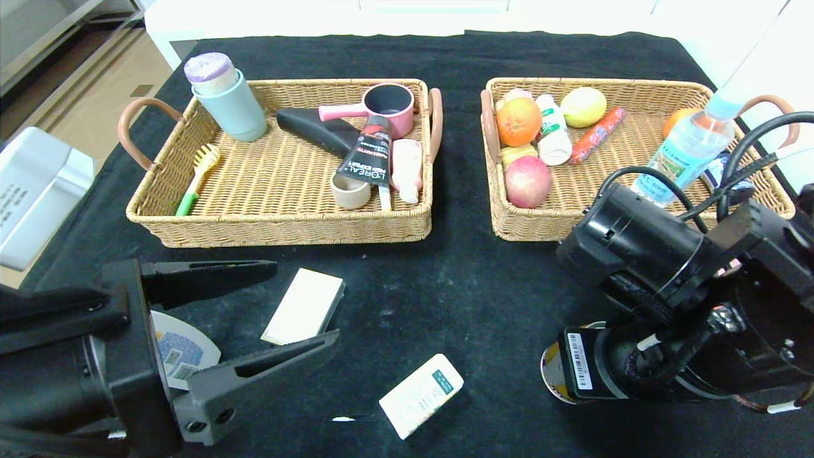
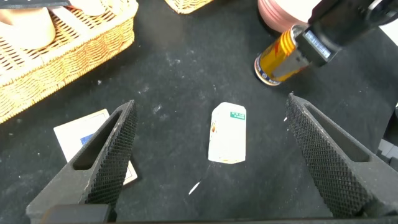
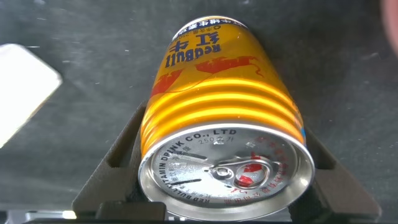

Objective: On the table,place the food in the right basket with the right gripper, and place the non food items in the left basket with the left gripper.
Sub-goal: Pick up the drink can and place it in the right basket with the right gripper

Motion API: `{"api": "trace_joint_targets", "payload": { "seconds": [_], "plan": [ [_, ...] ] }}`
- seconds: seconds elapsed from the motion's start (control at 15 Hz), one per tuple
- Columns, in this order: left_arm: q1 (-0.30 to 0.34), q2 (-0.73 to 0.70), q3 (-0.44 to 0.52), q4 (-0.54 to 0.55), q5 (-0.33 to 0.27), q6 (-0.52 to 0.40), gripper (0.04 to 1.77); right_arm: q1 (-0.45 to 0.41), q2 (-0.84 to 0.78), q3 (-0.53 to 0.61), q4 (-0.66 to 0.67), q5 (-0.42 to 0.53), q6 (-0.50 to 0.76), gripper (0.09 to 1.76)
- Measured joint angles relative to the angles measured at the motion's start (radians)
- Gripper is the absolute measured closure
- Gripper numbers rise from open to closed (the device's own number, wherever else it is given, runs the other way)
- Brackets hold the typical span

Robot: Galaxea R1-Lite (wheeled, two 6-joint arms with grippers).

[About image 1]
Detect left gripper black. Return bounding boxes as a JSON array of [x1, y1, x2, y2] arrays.
[[0, 258, 341, 458]]

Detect dark blue round jar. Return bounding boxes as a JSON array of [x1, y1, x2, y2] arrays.
[[703, 153, 754, 191]]

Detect teal plastic cup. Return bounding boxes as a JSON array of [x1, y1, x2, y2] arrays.
[[192, 69, 268, 143]]

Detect white low bench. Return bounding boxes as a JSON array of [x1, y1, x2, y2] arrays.
[[145, 0, 675, 69]]

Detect orange fruit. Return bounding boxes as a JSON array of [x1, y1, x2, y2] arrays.
[[496, 97, 543, 148], [662, 108, 697, 139]]

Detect gold drink can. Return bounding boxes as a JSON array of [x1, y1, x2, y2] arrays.
[[541, 340, 576, 403]]

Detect black table cloth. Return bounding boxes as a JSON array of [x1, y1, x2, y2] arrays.
[[0, 31, 814, 458]]

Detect purple capped beige container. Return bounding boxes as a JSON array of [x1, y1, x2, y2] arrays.
[[184, 52, 239, 97]]

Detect red peach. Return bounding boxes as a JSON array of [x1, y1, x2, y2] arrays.
[[506, 156, 552, 209]]

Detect clear water bottle blue cap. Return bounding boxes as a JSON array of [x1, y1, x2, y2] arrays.
[[630, 89, 742, 207]]

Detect yellow green dish brush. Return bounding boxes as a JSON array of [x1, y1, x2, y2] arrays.
[[176, 144, 222, 217]]

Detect grey low shelf unit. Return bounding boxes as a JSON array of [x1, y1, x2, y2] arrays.
[[0, 0, 147, 96]]

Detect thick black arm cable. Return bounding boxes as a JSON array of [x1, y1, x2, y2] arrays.
[[719, 111, 814, 220]]

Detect white box green label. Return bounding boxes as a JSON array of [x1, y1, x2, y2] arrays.
[[379, 354, 465, 440]]

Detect black camera cable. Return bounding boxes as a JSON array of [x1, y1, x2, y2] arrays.
[[598, 167, 710, 233]]

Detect pink mug with handle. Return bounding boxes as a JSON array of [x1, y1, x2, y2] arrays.
[[318, 83, 415, 140]]

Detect black L'Oreal tube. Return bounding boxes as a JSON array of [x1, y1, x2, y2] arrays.
[[336, 114, 393, 187]]

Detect red wrapped sausage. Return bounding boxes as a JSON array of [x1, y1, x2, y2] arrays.
[[569, 107, 627, 166]]

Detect small yellow pudding cup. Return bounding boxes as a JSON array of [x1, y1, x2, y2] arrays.
[[500, 144, 538, 171]]

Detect white shampoo bottle blue cap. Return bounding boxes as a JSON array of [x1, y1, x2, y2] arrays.
[[151, 310, 222, 391]]

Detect white yogurt drink bottle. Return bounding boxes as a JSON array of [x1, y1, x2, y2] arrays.
[[535, 94, 573, 167]]

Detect small beige cup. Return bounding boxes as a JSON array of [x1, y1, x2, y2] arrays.
[[331, 172, 372, 211]]

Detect wicker basket brown handles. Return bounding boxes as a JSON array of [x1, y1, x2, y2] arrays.
[[118, 78, 444, 247], [480, 77, 799, 242]]

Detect black plastic tool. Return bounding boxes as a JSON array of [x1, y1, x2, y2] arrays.
[[276, 108, 361, 158]]

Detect yellow lemon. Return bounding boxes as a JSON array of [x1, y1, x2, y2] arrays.
[[560, 87, 607, 128]]

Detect flat white cardboard box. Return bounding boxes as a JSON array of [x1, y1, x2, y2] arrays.
[[262, 268, 347, 346]]

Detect small pink bottle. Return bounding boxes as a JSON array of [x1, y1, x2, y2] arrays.
[[390, 139, 424, 204]]

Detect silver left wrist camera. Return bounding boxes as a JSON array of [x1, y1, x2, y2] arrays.
[[0, 127, 95, 272]]

